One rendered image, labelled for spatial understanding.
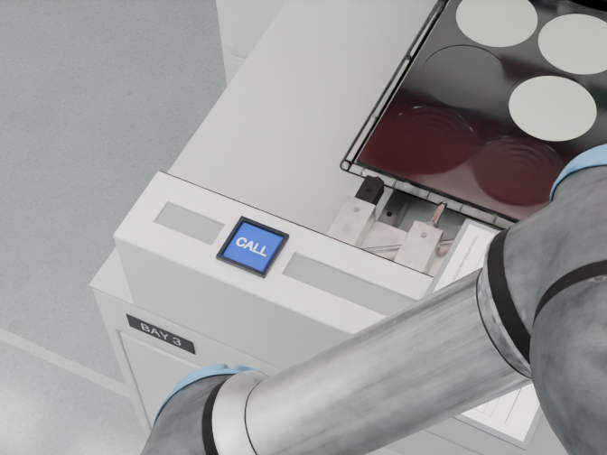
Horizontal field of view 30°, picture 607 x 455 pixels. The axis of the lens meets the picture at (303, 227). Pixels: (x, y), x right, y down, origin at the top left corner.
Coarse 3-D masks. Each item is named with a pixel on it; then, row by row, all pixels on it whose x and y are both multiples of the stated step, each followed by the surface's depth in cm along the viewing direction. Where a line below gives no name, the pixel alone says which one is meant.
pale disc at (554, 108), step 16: (528, 80) 135; (544, 80) 135; (560, 80) 135; (512, 96) 134; (528, 96) 134; (544, 96) 134; (560, 96) 134; (576, 96) 134; (512, 112) 132; (528, 112) 132; (544, 112) 132; (560, 112) 132; (576, 112) 132; (592, 112) 132; (528, 128) 131; (544, 128) 131; (560, 128) 131; (576, 128) 131
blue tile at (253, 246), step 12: (240, 228) 116; (252, 228) 116; (240, 240) 116; (252, 240) 116; (264, 240) 116; (276, 240) 116; (228, 252) 115; (240, 252) 115; (252, 252) 115; (264, 252) 115; (252, 264) 114; (264, 264) 114
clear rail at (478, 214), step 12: (348, 168) 129; (360, 168) 128; (384, 180) 127; (396, 180) 127; (408, 192) 127; (420, 192) 126; (432, 192) 126; (444, 204) 125; (456, 204) 125; (468, 204) 125; (468, 216) 125; (480, 216) 124; (492, 216) 124; (504, 228) 124
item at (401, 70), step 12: (444, 0) 143; (432, 12) 142; (432, 24) 141; (420, 36) 140; (408, 48) 139; (420, 48) 139; (408, 60) 137; (396, 72) 136; (396, 84) 135; (384, 96) 134; (372, 108) 133; (384, 108) 134; (372, 120) 132; (360, 132) 131; (360, 144) 130; (348, 156) 129
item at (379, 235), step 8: (376, 224) 127; (384, 224) 127; (376, 232) 126; (384, 232) 126; (392, 232) 126; (400, 232) 126; (368, 240) 125; (376, 240) 125; (384, 240) 125; (392, 240) 125; (400, 240) 125; (440, 248) 124; (448, 248) 124; (384, 256) 124; (392, 256) 124; (440, 256) 124; (432, 264) 123; (440, 264) 123; (432, 272) 123
